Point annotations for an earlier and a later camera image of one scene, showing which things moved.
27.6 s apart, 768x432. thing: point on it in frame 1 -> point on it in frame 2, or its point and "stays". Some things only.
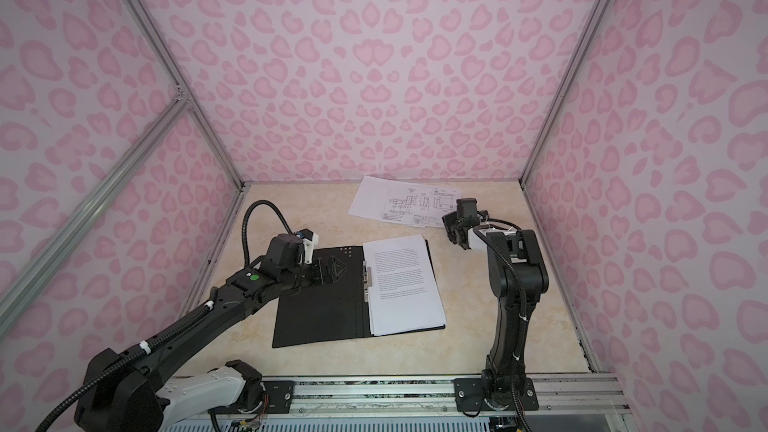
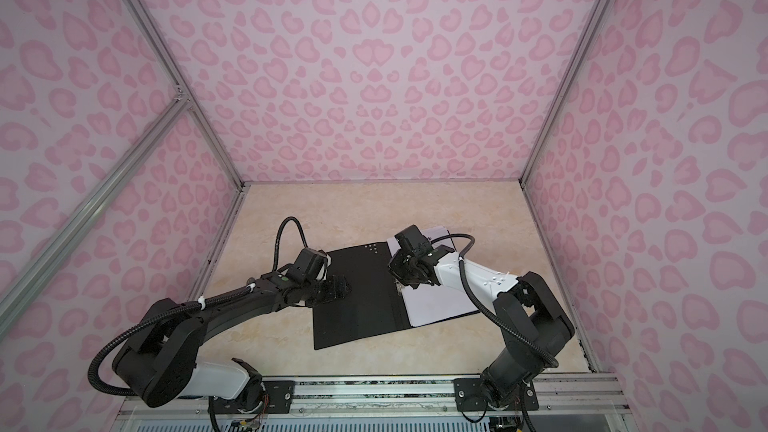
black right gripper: x=449 y=220 -> x=393 y=269
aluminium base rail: x=567 y=392 stays
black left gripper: x=321 y=276 -> x=335 y=293
